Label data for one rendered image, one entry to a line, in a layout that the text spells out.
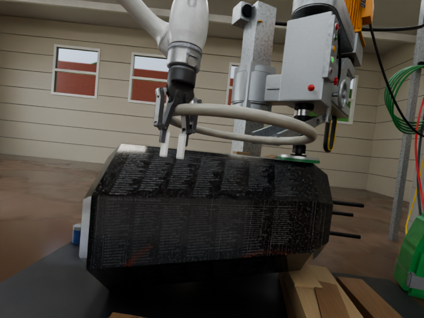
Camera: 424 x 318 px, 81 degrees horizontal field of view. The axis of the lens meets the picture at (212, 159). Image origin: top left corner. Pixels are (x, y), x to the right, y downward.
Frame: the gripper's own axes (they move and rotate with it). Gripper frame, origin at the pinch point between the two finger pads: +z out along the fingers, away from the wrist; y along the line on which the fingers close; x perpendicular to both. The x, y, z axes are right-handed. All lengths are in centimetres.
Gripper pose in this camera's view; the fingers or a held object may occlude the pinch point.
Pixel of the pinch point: (173, 146)
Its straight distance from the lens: 68.1
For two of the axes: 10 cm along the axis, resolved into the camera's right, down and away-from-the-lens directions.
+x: -6.2, -0.8, 7.8
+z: -1.3, 9.9, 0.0
